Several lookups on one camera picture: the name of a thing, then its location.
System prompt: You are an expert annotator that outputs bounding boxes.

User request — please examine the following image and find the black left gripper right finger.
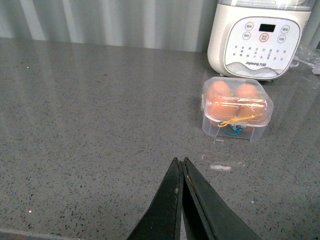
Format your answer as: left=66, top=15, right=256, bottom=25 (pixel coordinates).
left=183, top=157, right=260, bottom=240

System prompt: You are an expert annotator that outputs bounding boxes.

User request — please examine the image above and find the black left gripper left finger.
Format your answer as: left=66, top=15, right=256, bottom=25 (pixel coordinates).
left=128, top=157, right=184, bottom=240

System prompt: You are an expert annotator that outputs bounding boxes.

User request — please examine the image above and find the clear plastic egg box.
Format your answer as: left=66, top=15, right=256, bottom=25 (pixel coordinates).
left=201, top=76, right=274, bottom=142

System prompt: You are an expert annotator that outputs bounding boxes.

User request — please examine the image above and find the brown egg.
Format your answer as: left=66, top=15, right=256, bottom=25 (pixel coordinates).
left=237, top=101, right=266, bottom=119

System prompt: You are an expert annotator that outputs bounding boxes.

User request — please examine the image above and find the brown egg box front-left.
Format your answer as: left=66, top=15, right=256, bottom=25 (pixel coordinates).
left=206, top=96, right=237, bottom=119

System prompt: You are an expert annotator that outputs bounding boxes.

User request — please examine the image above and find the brown egg box back-left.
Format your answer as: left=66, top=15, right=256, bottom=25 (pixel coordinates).
left=206, top=80, right=232, bottom=100

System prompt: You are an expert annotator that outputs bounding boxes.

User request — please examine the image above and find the brown egg box back-right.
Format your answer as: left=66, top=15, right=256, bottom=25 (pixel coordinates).
left=233, top=83, right=258, bottom=99

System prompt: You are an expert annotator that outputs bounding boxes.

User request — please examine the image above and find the blue rubber band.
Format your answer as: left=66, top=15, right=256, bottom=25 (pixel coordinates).
left=218, top=121, right=244, bottom=137

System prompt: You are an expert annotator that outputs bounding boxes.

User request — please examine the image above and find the yellow rubber band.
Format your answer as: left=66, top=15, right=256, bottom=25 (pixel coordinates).
left=217, top=113, right=263, bottom=128

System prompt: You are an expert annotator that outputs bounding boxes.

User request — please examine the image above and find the white soymilk maker appliance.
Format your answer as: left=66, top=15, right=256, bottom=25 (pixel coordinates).
left=207, top=0, right=315, bottom=81

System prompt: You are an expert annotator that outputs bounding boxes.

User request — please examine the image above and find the grey curtain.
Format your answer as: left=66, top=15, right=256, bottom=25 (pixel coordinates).
left=0, top=0, right=217, bottom=52

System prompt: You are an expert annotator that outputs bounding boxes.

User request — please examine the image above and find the white power cable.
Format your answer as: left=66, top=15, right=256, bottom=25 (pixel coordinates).
left=289, top=56, right=320, bottom=76

